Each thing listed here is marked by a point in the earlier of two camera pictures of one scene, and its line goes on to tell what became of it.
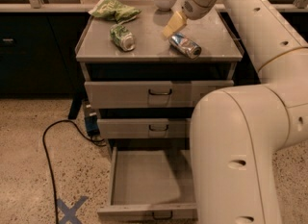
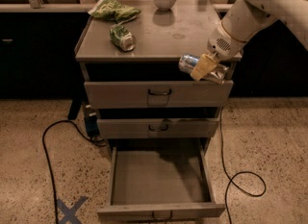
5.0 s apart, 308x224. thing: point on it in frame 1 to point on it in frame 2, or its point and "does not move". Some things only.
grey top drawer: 147,93 does not move
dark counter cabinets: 38,53 does not move
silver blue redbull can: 185,46 to 188,62
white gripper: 196,6 to 222,43
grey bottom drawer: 150,186 does not move
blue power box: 91,122 does not move
